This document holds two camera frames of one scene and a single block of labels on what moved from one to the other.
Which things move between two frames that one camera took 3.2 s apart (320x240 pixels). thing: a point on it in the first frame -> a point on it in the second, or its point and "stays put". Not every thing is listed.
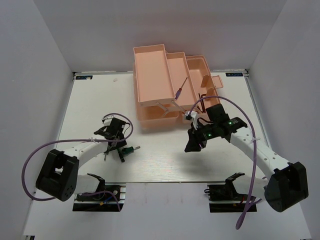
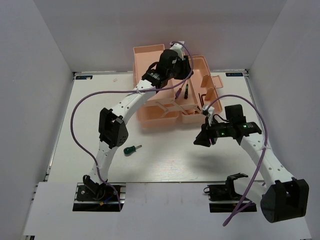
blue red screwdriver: x=179 y=91 stays put
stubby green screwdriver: x=130 y=150 stays put
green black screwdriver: x=121 y=155 -> x=186 y=93
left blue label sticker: x=83 y=77 stays put
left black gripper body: x=120 y=144 -> x=181 y=70
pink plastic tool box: x=169 y=85 stays put
